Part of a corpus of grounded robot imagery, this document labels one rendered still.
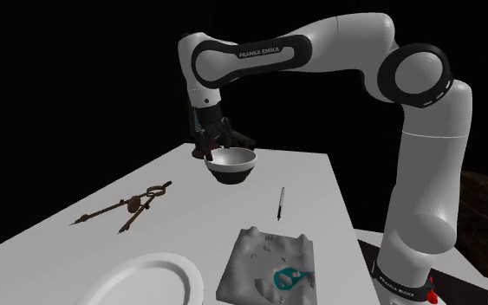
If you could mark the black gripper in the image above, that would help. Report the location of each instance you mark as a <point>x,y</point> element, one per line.
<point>209,119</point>

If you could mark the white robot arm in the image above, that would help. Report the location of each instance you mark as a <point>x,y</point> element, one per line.
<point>433,169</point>

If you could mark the white bowl with black outside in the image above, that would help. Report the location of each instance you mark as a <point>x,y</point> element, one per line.
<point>233,159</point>

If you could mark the black and white pen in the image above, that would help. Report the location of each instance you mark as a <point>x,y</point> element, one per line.
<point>281,203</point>

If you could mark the brown drawing compass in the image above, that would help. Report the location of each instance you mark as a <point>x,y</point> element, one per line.
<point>133,204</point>

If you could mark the grey relief terrain model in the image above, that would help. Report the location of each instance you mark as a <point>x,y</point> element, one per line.
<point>252,266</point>

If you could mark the white plate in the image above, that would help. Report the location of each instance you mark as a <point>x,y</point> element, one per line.
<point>146,283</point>

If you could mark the dark brown wooden furniture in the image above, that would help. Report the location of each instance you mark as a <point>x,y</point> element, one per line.
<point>486,219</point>

